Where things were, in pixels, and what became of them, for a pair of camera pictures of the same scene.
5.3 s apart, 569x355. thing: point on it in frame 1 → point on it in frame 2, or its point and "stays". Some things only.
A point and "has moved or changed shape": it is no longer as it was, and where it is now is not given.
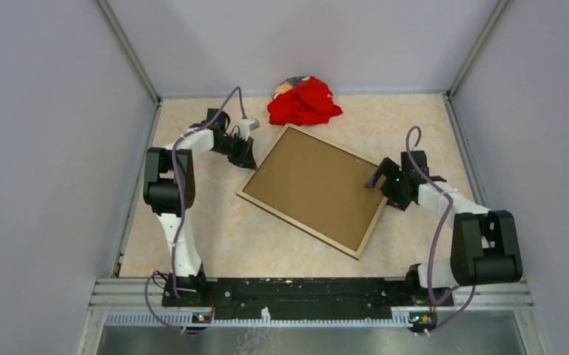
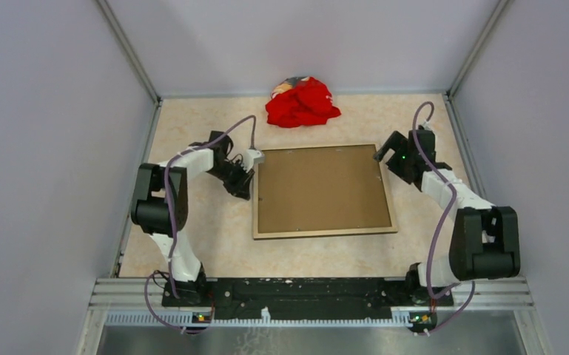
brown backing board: (321, 186) has moved or changed shape
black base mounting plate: (313, 297) stays
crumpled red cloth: (311, 103) stays
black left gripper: (245, 157) → (241, 188)
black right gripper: (389, 168) → (397, 143)
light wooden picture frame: (319, 187) has moved or changed shape
